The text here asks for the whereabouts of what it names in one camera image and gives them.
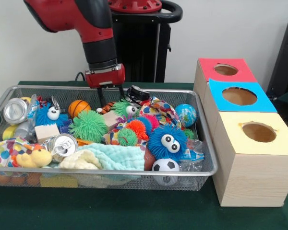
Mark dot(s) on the crushed printed metal can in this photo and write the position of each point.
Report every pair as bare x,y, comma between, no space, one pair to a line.
62,145

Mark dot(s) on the black and white soccer ball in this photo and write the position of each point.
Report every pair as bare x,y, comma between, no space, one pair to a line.
165,165

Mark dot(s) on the crushed black can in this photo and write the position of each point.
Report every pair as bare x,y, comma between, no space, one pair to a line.
138,94

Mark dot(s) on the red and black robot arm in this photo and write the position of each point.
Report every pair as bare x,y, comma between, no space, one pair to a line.
91,28

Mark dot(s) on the cream yellow cloth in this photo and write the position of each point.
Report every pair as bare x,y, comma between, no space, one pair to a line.
79,162

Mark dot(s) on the orange basketball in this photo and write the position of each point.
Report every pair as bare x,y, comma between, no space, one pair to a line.
79,108

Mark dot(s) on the yellow plush duck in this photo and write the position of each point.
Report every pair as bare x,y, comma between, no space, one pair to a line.
36,158

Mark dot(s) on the silver metal can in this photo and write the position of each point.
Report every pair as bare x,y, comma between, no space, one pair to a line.
15,111

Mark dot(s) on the mint green cloth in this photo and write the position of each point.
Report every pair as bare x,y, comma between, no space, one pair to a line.
120,157

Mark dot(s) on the colourful polka dot cloth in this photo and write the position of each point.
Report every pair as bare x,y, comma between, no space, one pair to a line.
2,153
158,110

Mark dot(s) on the orange striped tiger plush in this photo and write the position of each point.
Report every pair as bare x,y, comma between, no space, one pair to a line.
108,107

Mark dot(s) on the blue spiky ball with eyes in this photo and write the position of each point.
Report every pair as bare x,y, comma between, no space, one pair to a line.
158,143

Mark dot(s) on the large green spiky ball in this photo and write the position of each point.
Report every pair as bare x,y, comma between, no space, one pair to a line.
88,128

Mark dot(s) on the wooden box with three holes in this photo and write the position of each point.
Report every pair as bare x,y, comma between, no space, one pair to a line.
254,182

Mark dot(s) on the blue globe ball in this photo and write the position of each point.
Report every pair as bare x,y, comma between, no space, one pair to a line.
187,115

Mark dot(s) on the black upright panel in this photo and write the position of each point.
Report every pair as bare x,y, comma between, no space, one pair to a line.
284,60

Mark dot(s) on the beige wedge block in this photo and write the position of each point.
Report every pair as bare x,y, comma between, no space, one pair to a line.
110,119

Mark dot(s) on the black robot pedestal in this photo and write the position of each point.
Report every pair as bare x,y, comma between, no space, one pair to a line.
144,52

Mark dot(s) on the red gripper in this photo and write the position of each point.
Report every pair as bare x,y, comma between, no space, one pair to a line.
105,77

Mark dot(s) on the light wooden block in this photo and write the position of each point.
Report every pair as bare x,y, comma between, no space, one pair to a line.
46,133

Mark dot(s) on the small blue spiky ball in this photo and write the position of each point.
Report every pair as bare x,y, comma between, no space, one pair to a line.
50,115

